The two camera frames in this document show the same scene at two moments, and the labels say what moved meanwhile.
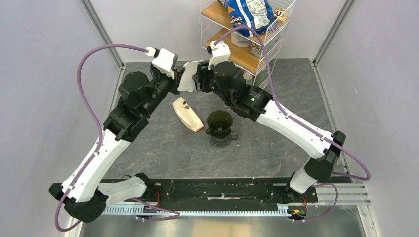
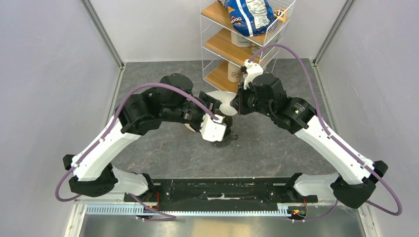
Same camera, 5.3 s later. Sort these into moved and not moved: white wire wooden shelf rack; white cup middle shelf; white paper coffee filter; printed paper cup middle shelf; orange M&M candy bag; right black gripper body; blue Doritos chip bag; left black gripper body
Moved: white paper coffee filter; right black gripper body; left black gripper body
Not moved: printed paper cup middle shelf; white wire wooden shelf rack; orange M&M candy bag; blue Doritos chip bag; white cup middle shelf
